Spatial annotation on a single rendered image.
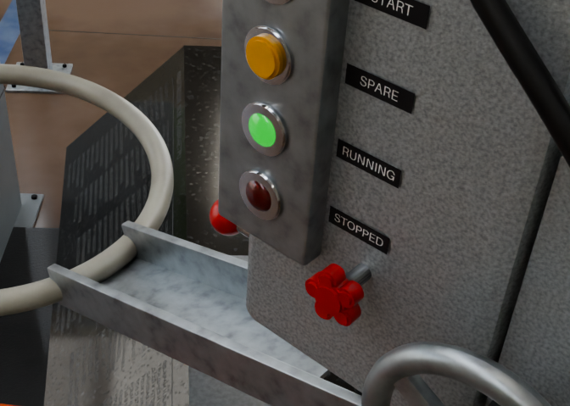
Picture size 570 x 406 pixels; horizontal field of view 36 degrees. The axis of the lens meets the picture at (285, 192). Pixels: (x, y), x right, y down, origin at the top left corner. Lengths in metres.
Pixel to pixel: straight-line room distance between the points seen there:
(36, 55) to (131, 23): 0.58
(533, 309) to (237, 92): 0.22
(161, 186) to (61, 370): 0.32
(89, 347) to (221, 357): 0.46
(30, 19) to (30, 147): 0.47
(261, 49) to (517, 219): 0.17
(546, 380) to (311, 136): 0.20
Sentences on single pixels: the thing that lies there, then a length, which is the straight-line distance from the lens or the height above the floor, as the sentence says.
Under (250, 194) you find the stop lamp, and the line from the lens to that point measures 0.57.
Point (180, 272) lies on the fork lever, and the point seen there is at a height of 0.92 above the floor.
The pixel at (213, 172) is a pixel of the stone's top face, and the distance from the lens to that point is 1.35.
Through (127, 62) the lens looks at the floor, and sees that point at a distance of 3.35.
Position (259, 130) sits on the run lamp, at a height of 1.33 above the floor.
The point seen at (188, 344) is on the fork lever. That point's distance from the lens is 0.88.
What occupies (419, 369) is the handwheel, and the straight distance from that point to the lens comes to 0.50.
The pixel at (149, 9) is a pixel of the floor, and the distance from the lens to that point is 3.74.
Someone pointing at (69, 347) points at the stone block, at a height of 0.66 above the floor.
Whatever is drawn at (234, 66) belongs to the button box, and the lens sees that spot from 0.54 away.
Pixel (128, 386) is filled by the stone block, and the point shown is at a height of 0.75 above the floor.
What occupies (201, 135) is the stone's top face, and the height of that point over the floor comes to 0.83.
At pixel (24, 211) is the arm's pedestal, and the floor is 0.01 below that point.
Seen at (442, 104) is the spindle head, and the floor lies 1.38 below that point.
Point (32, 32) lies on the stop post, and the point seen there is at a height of 0.20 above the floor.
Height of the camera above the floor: 1.62
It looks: 37 degrees down
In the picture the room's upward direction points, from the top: 4 degrees clockwise
